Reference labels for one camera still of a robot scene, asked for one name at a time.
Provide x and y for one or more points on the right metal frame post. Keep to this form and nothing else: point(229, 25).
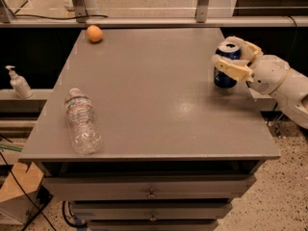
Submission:
point(201, 10)

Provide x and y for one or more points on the clear plastic water bottle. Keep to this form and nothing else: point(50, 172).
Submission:
point(82, 123)

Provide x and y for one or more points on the orange fruit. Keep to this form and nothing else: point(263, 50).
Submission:
point(94, 33)

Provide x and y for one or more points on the metal frame post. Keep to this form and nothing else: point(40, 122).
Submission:
point(80, 10)
point(201, 10)

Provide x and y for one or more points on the cardboard box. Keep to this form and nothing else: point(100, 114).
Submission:
point(18, 193)

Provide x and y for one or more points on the grey drawer cabinet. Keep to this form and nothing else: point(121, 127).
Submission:
point(176, 149)

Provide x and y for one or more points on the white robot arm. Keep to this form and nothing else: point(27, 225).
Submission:
point(292, 96)

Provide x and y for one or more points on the left metal frame post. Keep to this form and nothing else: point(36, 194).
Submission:
point(80, 10)

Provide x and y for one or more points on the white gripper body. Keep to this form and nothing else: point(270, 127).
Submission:
point(269, 73)

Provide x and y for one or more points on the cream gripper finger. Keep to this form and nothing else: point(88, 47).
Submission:
point(235, 69)
point(238, 51)

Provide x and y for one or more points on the white pump dispenser bottle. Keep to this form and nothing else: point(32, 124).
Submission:
point(19, 84)

